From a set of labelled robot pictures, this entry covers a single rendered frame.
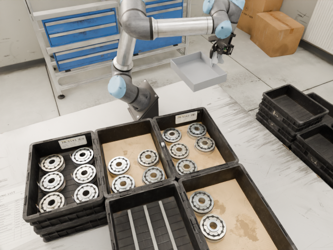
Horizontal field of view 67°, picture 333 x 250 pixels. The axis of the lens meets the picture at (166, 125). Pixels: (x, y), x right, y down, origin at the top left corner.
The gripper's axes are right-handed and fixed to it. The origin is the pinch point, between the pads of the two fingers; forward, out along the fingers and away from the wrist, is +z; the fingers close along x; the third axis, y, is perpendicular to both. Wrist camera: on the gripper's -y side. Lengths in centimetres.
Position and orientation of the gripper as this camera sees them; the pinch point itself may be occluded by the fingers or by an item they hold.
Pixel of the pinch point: (212, 64)
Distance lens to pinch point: 148.8
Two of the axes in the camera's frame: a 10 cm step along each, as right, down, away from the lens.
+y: 4.9, 6.1, -6.2
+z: -2.1, 7.8, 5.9
